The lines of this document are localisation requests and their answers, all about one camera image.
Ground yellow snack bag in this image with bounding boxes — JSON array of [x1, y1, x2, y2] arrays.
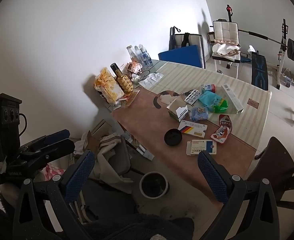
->
[[94, 67, 125, 104]]

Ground dark wooden chair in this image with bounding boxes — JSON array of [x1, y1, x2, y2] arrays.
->
[[247, 136, 294, 212]]

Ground teal green plastic bag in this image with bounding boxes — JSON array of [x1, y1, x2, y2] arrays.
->
[[198, 91, 229, 113]]

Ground white boxes under table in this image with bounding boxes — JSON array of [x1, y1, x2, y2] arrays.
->
[[126, 140, 155, 161]]

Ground gold grenade shaped bottle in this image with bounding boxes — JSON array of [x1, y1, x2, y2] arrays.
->
[[110, 62, 134, 94]]

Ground red white snack wrapper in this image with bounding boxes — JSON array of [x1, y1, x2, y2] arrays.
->
[[210, 126, 229, 145]]

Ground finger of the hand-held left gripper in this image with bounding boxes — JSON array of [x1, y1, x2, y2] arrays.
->
[[19, 139, 75, 164], [43, 129, 71, 146]]

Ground white padded chair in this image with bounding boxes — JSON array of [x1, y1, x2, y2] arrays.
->
[[207, 19, 242, 79]]

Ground beige cloth bag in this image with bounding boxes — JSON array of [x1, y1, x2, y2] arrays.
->
[[211, 42, 241, 62]]

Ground white cloth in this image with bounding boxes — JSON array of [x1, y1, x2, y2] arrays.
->
[[73, 133, 135, 194]]

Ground black round lid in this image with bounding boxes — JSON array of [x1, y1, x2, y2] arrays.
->
[[164, 129, 183, 146]]

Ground silver blister pack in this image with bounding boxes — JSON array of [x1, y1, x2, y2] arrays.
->
[[184, 89, 200, 104]]

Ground pink white patterned packet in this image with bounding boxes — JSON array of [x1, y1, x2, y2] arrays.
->
[[45, 162, 66, 181]]

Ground open green white box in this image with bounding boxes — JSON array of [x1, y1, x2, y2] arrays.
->
[[167, 99, 190, 123]]

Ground barbell with black plates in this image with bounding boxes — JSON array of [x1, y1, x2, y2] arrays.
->
[[237, 29, 294, 62]]

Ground clear plastic pack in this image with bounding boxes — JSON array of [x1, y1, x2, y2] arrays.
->
[[138, 72, 164, 90]]

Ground orange snack wrapper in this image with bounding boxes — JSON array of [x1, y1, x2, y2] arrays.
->
[[127, 62, 143, 74]]

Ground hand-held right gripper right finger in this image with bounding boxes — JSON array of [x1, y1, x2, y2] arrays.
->
[[198, 151, 280, 240]]

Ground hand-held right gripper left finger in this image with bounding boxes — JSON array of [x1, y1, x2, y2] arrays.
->
[[12, 150, 96, 240]]

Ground long white green box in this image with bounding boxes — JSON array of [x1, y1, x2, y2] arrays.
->
[[221, 83, 244, 114]]

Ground blue white medicine box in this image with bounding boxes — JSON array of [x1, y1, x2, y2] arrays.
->
[[186, 139, 217, 156]]

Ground brown cardboard piece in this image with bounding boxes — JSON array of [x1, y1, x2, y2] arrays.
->
[[85, 130, 100, 156]]

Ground grey round trash bin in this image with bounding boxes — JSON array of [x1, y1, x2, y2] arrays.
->
[[139, 171, 169, 199]]

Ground row of clear plastic bottles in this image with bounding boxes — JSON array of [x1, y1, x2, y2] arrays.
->
[[126, 44, 154, 68]]

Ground black weight bench pad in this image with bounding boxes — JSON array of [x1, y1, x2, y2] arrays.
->
[[251, 51, 270, 91]]

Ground blue folding mat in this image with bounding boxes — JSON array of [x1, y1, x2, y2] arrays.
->
[[158, 44, 205, 69]]

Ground white bench rack frame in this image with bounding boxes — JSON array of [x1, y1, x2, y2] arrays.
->
[[266, 19, 290, 90]]

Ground blue star print packet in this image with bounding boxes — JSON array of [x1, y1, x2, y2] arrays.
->
[[190, 106, 209, 122]]

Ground white box with colour stripes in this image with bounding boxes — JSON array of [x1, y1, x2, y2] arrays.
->
[[178, 120, 208, 139]]

